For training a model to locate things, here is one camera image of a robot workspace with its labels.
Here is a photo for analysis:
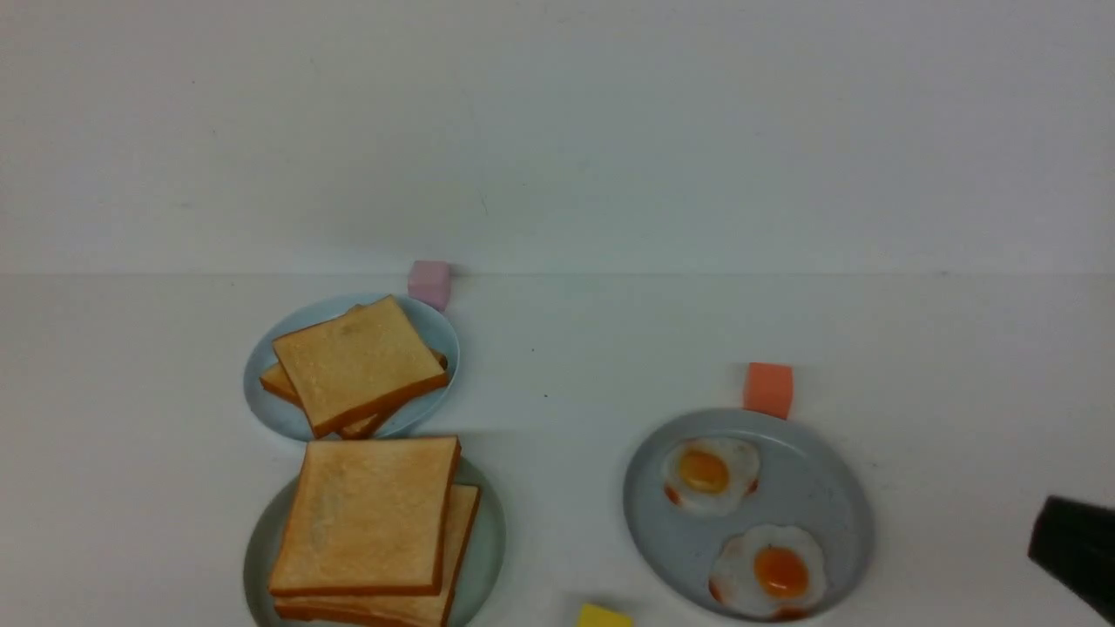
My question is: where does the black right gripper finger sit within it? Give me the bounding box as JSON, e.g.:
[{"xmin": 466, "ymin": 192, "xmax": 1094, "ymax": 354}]
[{"xmin": 1027, "ymin": 496, "xmax": 1114, "ymax": 624}]

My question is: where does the grey egg plate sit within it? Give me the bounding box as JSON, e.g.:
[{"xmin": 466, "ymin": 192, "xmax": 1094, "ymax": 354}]
[{"xmin": 621, "ymin": 408, "xmax": 875, "ymax": 624}]

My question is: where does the front fried egg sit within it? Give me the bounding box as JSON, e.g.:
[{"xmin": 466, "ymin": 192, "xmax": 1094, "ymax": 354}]
[{"xmin": 707, "ymin": 523, "xmax": 828, "ymax": 623}]

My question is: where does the fried egg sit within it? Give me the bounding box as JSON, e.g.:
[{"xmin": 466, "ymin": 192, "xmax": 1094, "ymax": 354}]
[
  {"xmin": 661, "ymin": 436, "xmax": 763, "ymax": 517},
  {"xmin": 707, "ymin": 523, "xmax": 828, "ymax": 623}
]

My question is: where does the orange foam cube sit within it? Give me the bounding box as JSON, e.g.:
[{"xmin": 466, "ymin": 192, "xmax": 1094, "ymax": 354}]
[{"xmin": 741, "ymin": 361, "xmax": 795, "ymax": 421}]

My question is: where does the back fried egg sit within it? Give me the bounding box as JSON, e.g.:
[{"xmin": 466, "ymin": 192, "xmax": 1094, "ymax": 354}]
[{"xmin": 661, "ymin": 436, "xmax": 763, "ymax": 517}]

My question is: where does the yellow foam cube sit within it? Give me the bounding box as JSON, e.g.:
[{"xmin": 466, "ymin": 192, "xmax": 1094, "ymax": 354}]
[{"xmin": 575, "ymin": 602, "xmax": 634, "ymax": 627}]

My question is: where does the green empty plate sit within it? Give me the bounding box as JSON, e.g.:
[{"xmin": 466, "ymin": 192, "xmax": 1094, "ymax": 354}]
[{"xmin": 242, "ymin": 456, "xmax": 507, "ymax": 626}]

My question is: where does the pink foam cube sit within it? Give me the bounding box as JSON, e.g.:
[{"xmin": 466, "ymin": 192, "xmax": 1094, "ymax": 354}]
[{"xmin": 407, "ymin": 260, "xmax": 450, "ymax": 311}]

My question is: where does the light blue bread plate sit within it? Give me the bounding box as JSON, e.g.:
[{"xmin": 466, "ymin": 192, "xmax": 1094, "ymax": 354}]
[{"xmin": 243, "ymin": 293, "xmax": 460, "ymax": 443}]

